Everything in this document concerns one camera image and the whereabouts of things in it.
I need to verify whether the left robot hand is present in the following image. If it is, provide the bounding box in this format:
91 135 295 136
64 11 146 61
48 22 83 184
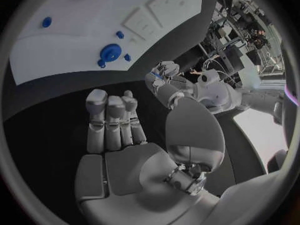
144 60 189 96

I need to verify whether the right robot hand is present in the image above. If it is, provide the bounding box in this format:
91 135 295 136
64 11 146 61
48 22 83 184
73 88 227 225

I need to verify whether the white task board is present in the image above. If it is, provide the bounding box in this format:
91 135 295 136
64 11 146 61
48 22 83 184
8 0 204 86

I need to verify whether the person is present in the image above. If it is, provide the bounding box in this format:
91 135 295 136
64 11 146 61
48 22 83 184
188 55 222 77

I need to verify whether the blue gear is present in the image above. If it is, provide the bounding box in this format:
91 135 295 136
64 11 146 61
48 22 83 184
99 43 123 63

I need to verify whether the desk with equipment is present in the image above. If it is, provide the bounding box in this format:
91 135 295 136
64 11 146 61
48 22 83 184
198 0 286 76

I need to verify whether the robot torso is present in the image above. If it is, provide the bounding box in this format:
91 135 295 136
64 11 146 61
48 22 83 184
278 39 300 151

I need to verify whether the white cable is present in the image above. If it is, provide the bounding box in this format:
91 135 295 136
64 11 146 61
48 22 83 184
203 58 237 84

